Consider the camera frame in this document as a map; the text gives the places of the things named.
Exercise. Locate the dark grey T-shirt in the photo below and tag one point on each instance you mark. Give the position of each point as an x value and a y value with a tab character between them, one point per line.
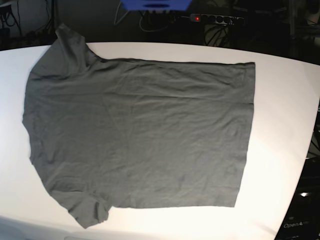
133	133

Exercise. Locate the black power strip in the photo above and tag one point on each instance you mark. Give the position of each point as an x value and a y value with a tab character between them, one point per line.
217	19

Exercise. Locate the blue box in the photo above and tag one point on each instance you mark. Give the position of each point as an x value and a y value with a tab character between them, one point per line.
150	5

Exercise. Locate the black OpenArm case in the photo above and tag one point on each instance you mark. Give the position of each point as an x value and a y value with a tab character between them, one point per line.
302	219

